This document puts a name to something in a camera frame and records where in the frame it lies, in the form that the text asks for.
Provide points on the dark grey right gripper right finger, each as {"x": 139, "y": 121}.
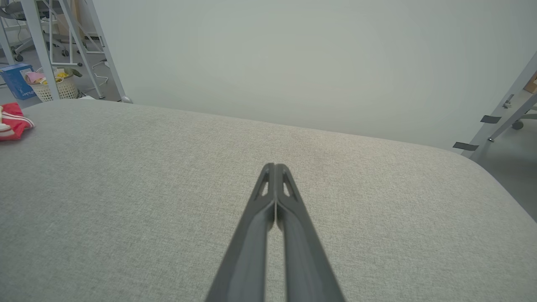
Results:
{"x": 306, "y": 260}

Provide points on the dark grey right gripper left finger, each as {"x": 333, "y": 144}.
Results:
{"x": 247, "y": 251}

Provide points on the red and white jersey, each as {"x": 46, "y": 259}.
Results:
{"x": 14, "y": 121}

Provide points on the black tape strip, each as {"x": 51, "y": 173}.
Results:
{"x": 465, "y": 146}
{"x": 491, "y": 119}

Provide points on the white plastic laundry basket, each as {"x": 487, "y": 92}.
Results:
{"x": 63, "y": 89}

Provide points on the yellow toy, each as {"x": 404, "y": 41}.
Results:
{"x": 61, "y": 76}

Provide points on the pink cloth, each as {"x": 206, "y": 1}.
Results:
{"x": 33, "y": 77}

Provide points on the brown cardboard box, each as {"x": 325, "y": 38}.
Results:
{"x": 532, "y": 84}

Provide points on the blue cardboard box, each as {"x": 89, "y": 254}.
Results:
{"x": 16, "y": 82}

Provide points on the grey office chair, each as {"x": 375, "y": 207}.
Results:
{"x": 12, "y": 8}

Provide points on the grey metal frame leg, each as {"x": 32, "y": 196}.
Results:
{"x": 503, "y": 113}

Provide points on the white metal frame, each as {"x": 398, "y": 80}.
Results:
{"x": 40, "y": 42}

